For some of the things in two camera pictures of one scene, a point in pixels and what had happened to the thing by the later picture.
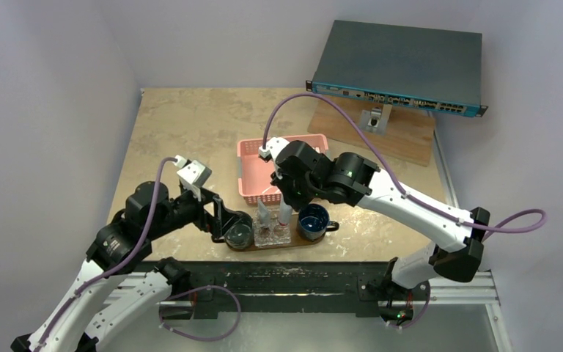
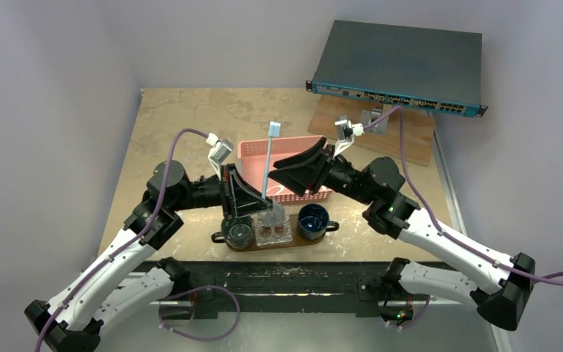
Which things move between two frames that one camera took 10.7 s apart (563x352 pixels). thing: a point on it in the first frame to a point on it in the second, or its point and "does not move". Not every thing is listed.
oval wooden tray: x=296 y=240 does not move
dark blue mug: x=314 y=221 does not move
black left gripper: x=215 y=224 to x=237 y=198
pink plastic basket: x=255 y=174 does not move
